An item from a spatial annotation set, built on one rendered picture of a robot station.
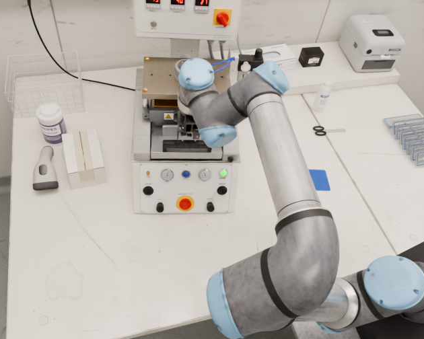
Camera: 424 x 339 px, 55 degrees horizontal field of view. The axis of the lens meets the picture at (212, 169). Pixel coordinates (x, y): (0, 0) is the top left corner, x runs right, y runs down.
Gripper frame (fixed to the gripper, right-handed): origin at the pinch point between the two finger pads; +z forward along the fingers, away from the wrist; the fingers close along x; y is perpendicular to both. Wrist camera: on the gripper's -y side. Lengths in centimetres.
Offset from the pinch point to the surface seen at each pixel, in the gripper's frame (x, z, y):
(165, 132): -6.7, 6.5, -1.7
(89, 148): -32.5, 22.3, -2.0
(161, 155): -7.7, 7.1, 6.0
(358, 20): 81, 34, -71
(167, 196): -5.8, 18.3, 15.8
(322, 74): 64, 44, -47
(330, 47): 74, 51, -68
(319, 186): 50, 27, 10
